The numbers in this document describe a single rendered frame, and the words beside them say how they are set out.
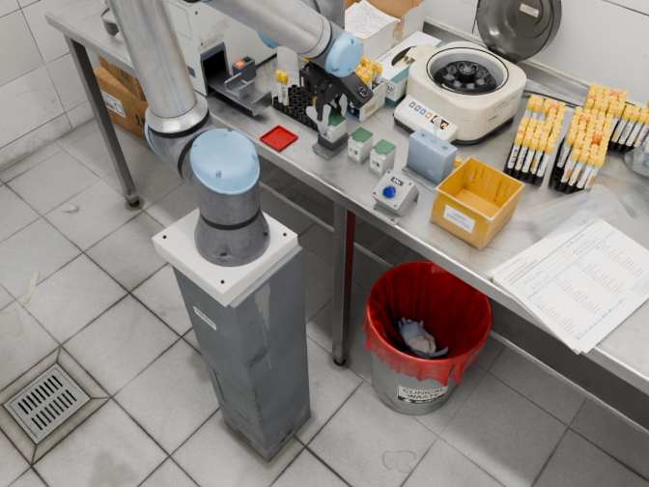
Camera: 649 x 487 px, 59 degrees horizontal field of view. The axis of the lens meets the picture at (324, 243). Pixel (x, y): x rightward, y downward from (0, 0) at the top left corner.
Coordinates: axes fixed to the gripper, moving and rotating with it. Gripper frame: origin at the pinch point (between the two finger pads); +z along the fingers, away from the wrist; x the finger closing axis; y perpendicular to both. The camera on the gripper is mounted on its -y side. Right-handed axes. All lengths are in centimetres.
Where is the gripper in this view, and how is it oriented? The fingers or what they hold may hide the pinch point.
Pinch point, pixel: (333, 126)
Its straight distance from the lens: 139.7
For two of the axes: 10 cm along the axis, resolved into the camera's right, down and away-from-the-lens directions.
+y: -7.4, -5.2, 4.3
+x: -6.8, 5.7, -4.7
